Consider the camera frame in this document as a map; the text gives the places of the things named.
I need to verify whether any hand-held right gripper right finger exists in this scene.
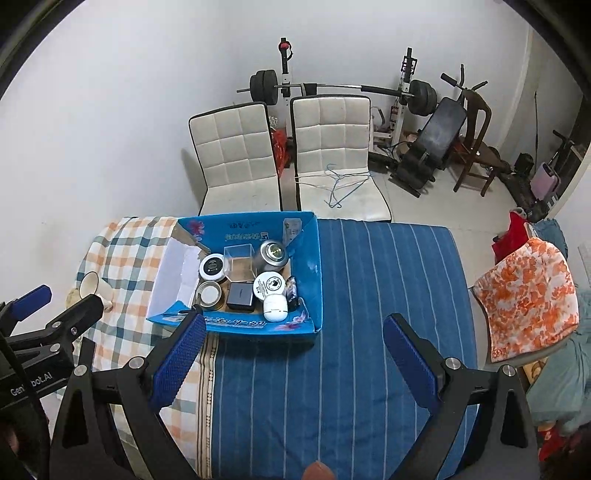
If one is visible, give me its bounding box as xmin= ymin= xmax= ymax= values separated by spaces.
xmin=383 ymin=312 xmax=541 ymax=480

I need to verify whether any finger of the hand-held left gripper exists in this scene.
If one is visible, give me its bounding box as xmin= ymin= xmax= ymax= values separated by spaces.
xmin=0 ymin=285 xmax=52 ymax=334
xmin=9 ymin=294 xmax=105 ymax=361

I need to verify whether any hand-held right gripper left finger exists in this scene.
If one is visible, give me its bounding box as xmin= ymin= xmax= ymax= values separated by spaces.
xmin=48 ymin=311 xmax=207 ymax=480

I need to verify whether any black charger box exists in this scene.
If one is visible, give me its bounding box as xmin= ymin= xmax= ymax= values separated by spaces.
xmin=225 ymin=283 xmax=256 ymax=311

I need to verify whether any white round tin black lid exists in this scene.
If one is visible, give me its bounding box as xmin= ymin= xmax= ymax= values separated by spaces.
xmin=198 ymin=253 xmax=230 ymax=281

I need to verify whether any white earbuds case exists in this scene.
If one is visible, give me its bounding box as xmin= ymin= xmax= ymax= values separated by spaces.
xmin=263 ymin=295 xmax=290 ymax=322

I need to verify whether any white round tin black label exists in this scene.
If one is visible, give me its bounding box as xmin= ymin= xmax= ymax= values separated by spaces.
xmin=253 ymin=271 xmax=284 ymax=298

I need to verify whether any blue cardboard box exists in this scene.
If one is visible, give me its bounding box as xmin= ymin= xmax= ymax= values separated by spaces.
xmin=146 ymin=211 xmax=322 ymax=334

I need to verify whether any person's right hand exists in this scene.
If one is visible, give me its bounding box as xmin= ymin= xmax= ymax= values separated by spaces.
xmin=302 ymin=462 xmax=334 ymax=480

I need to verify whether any white mug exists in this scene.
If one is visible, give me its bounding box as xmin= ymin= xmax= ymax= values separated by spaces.
xmin=78 ymin=271 xmax=114 ymax=311

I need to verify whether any gold round tin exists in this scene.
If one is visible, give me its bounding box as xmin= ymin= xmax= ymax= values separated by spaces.
xmin=194 ymin=281 xmax=225 ymax=309

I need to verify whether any plaid bed sheet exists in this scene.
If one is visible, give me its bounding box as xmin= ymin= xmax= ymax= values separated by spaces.
xmin=76 ymin=215 xmax=218 ymax=462

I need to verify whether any blue striped bed sheet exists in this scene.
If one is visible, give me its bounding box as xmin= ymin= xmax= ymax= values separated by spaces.
xmin=198 ymin=219 xmax=478 ymax=480

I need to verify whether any clear plastic box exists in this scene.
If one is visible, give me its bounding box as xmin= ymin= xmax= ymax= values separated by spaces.
xmin=224 ymin=246 xmax=254 ymax=283

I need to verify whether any orange white blanket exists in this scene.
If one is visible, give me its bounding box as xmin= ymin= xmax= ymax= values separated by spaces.
xmin=475 ymin=237 xmax=580 ymax=363

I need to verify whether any silver metal can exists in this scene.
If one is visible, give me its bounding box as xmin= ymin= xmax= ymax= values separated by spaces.
xmin=253 ymin=240 xmax=290 ymax=274

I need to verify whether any teal cloth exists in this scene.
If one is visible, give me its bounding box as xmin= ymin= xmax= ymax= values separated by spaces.
xmin=524 ymin=288 xmax=591 ymax=437

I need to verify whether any red printed bag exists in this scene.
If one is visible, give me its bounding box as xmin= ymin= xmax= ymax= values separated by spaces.
xmin=536 ymin=415 xmax=573 ymax=462

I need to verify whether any red cloth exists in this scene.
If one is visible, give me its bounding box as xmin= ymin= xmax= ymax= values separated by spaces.
xmin=492 ymin=210 xmax=539 ymax=264

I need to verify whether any white padded chair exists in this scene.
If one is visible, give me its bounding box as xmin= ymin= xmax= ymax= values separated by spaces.
xmin=288 ymin=93 xmax=394 ymax=223
xmin=188 ymin=102 xmax=283 ymax=217

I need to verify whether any pink suitcase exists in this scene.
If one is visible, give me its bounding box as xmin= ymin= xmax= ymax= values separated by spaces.
xmin=531 ymin=161 xmax=559 ymax=199

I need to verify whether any black weight bench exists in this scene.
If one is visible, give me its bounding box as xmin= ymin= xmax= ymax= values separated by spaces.
xmin=388 ymin=97 xmax=468 ymax=198

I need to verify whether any red plastic bag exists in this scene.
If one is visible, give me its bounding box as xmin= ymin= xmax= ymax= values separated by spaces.
xmin=271 ymin=129 xmax=291 ymax=176

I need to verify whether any brown wooden chair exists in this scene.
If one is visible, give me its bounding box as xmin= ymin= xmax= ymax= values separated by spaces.
xmin=450 ymin=88 xmax=502 ymax=197

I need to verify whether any black barbell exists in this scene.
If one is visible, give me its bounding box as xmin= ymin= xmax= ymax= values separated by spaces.
xmin=236 ymin=69 xmax=438 ymax=116

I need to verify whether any white barbell rack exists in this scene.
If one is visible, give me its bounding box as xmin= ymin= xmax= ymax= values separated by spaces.
xmin=274 ymin=39 xmax=416 ymax=153

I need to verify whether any black cable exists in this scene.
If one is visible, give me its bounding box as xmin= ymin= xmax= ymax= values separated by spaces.
xmin=0 ymin=330 xmax=51 ymax=480

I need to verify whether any blue wire hanger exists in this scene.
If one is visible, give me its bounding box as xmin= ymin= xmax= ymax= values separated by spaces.
xmin=325 ymin=162 xmax=370 ymax=208

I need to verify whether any white wire hanger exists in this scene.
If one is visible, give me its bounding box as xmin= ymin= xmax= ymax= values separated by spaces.
xmin=295 ymin=173 xmax=370 ymax=189

